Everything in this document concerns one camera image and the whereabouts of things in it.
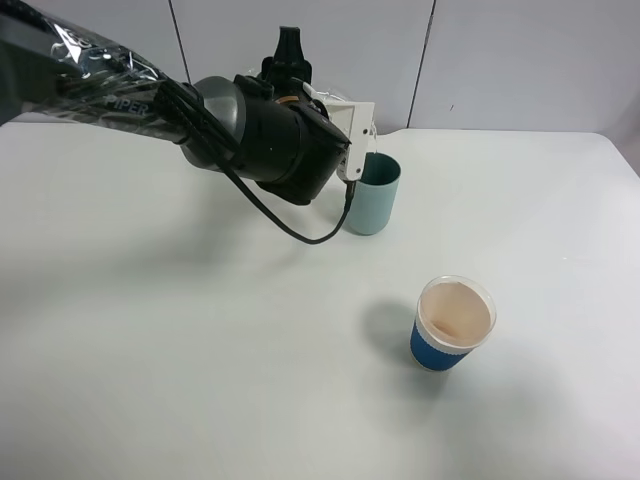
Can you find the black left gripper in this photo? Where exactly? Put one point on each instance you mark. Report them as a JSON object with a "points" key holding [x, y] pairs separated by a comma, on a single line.
{"points": [[285, 141]]}

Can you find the teal plastic cup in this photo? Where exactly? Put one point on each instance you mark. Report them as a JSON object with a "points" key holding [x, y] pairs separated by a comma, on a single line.
{"points": [[374, 194]]}

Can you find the blue sleeve paper cup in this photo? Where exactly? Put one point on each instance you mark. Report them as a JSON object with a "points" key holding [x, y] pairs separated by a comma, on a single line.
{"points": [[454, 316]]}

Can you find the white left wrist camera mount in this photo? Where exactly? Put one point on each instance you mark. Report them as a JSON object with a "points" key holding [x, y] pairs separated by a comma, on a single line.
{"points": [[356, 120]]}

